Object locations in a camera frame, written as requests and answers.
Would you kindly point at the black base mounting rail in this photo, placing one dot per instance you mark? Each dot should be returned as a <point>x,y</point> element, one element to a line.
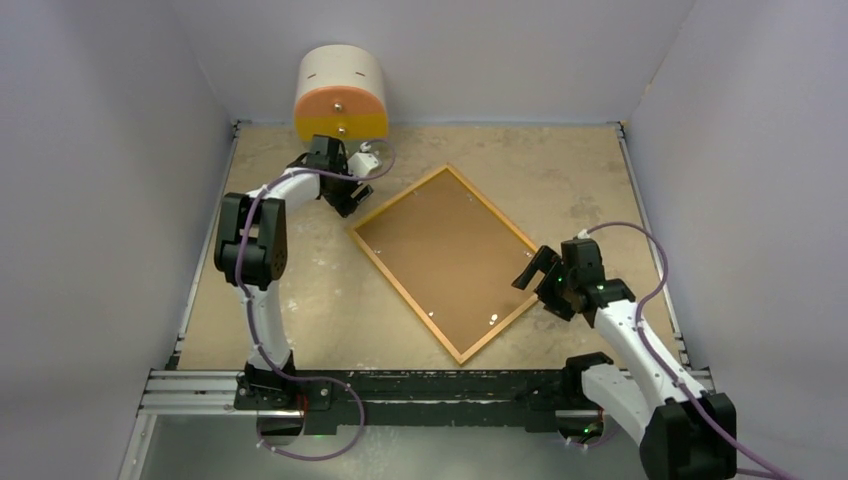
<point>536,401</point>

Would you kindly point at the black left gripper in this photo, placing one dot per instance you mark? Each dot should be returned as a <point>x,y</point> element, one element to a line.
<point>346,204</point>

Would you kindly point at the round pastel drawer cabinet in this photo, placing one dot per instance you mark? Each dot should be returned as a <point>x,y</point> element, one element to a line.
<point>340,93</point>

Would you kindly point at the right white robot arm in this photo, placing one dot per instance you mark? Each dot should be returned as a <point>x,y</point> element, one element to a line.
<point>676,422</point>

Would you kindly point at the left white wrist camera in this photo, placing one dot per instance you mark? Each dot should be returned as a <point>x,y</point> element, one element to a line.
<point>363,164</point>

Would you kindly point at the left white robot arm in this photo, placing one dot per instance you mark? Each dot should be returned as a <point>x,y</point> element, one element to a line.
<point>251,244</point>

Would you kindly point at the yellow picture frame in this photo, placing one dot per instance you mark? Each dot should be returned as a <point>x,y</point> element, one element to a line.
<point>411,291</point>

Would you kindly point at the aluminium extrusion frame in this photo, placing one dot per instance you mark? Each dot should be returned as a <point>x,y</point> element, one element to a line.
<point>417,278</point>

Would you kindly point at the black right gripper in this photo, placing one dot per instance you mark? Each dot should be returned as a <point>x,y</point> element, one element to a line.
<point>543,260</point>

